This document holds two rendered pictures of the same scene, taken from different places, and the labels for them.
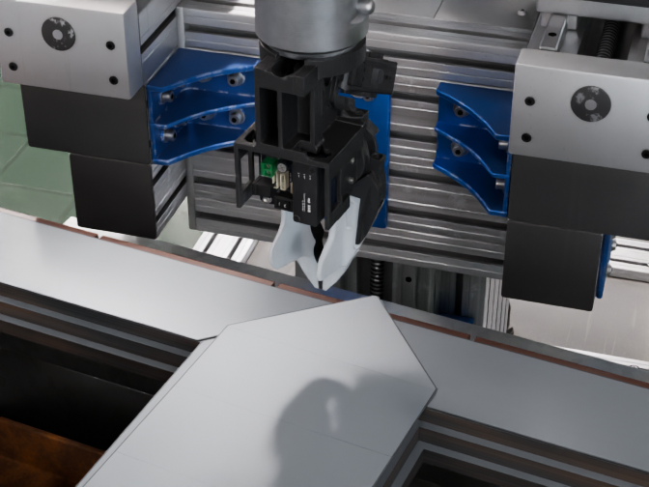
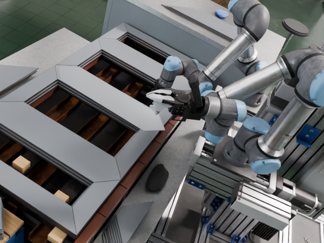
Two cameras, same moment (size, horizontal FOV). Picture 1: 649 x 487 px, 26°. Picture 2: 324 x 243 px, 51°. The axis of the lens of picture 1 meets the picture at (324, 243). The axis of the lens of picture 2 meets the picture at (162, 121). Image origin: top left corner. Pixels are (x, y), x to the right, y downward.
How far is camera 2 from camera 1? 163 cm
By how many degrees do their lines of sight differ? 59
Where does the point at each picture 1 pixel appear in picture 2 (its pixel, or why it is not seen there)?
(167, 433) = (138, 104)
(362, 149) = not seen: hidden behind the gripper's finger
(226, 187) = not seen: hidden behind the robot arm
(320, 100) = (157, 87)
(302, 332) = (156, 120)
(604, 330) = not seen: outside the picture
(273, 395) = (144, 115)
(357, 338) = (155, 126)
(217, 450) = (134, 108)
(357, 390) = (144, 123)
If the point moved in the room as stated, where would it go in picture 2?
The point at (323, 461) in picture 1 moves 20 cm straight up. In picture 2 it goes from (131, 116) to (140, 89)
